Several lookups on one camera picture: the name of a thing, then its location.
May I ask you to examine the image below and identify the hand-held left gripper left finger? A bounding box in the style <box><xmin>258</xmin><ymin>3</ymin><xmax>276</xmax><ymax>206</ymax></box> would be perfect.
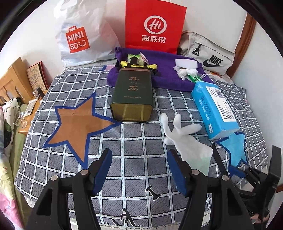
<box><xmin>27</xmin><ymin>148</ymin><xmax>113</xmax><ymax>230</ymax></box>

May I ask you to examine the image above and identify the wooden frame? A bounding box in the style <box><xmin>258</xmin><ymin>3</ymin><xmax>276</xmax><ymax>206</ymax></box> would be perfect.
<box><xmin>227</xmin><ymin>14</ymin><xmax>257</xmax><ymax>78</ymax></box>

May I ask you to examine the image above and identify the blue tissue pack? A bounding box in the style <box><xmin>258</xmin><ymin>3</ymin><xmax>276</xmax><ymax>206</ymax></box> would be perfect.
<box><xmin>190</xmin><ymin>81</ymin><xmax>240</xmax><ymax>140</ymax></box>

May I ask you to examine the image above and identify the red paper bag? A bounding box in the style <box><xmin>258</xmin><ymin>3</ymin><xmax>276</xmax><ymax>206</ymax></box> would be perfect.
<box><xmin>125</xmin><ymin>0</ymin><xmax>187</xmax><ymax>54</ymax></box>

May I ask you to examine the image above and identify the white plastic shopping bag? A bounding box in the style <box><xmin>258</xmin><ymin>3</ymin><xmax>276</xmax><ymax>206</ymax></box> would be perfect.
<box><xmin>54</xmin><ymin>0</ymin><xmax>121</xmax><ymax>68</ymax></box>

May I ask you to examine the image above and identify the white orange printed sheet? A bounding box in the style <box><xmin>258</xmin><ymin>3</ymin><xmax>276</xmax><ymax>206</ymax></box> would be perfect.
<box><xmin>206</xmin><ymin>71</ymin><xmax>224</xmax><ymax>79</ymax></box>

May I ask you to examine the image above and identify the dark green tin box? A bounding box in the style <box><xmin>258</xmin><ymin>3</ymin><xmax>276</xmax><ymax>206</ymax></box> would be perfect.
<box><xmin>111</xmin><ymin>67</ymin><xmax>154</xmax><ymax>123</ymax></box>

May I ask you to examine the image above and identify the person's right hand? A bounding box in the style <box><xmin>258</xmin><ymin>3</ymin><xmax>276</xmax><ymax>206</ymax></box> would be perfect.
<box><xmin>251</xmin><ymin>213</ymin><xmax>270</xmax><ymax>224</ymax></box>

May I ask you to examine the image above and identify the small dark bottle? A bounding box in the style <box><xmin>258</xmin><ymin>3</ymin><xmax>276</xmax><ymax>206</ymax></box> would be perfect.
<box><xmin>33</xmin><ymin>87</ymin><xmax>46</xmax><ymax>100</ymax></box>

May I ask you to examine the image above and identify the white card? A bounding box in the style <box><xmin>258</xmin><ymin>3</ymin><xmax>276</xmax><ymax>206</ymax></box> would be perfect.
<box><xmin>26</xmin><ymin>98</ymin><xmax>38</xmax><ymax>116</ymax></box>

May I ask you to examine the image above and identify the floral quilt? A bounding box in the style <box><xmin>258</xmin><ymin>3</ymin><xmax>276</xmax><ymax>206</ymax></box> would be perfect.
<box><xmin>0</xmin><ymin>97</ymin><xmax>25</xmax><ymax>230</ymax></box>

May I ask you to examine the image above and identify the clear glass cup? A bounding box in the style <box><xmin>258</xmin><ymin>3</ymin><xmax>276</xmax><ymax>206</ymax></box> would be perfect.
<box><xmin>13</xmin><ymin>111</ymin><xmax>28</xmax><ymax>127</ymax></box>

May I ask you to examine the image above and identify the grey waist bag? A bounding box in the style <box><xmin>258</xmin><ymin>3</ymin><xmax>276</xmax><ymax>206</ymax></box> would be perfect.
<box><xmin>179</xmin><ymin>31</ymin><xmax>236</xmax><ymax>76</ymax></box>

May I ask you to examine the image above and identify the white cloth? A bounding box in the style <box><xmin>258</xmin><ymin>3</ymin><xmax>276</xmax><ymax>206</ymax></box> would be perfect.
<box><xmin>175</xmin><ymin>66</ymin><xmax>198</xmax><ymax>80</ymax></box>

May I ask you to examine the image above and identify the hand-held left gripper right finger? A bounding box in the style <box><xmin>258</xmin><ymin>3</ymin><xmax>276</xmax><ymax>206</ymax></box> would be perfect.
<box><xmin>167</xmin><ymin>149</ymin><xmax>255</xmax><ymax>230</ymax></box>

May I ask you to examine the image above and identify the wooden nightstand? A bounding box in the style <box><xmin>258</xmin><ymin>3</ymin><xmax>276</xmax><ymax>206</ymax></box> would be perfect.
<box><xmin>18</xmin><ymin>90</ymin><xmax>48</xmax><ymax>136</ymax></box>

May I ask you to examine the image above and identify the brown printed book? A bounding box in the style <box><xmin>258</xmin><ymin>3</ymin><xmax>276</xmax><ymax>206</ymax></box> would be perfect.
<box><xmin>26</xmin><ymin>62</ymin><xmax>49</xmax><ymax>92</ymax></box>

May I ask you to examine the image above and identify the grey checked star bedsheet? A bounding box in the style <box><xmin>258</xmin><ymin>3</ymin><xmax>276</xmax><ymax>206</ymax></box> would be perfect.
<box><xmin>13</xmin><ymin>64</ymin><xmax>269</xmax><ymax>228</ymax></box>

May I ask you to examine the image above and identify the yellow-green snack packet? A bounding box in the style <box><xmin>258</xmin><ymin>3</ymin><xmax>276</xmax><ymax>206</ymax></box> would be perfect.
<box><xmin>120</xmin><ymin>56</ymin><xmax>158</xmax><ymax>76</ymax></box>

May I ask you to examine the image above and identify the white sponge block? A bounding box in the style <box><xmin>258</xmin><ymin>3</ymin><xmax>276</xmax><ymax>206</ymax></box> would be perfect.
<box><xmin>175</xmin><ymin>58</ymin><xmax>198</xmax><ymax>69</ymax></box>

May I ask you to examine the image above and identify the purple towel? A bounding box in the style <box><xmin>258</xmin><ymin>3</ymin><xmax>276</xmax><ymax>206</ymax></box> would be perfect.
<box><xmin>107</xmin><ymin>46</ymin><xmax>216</xmax><ymax>92</ymax></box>

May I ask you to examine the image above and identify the white glove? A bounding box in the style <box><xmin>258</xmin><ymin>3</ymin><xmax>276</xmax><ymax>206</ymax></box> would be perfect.
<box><xmin>160</xmin><ymin>113</ymin><xmax>214</xmax><ymax>177</ymax></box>

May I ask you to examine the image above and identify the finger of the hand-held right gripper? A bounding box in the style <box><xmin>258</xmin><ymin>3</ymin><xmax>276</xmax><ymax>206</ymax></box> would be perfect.
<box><xmin>211</xmin><ymin>144</ymin><xmax>228</xmax><ymax>177</ymax></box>
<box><xmin>228</xmin><ymin>166</ymin><xmax>247</xmax><ymax>178</ymax></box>

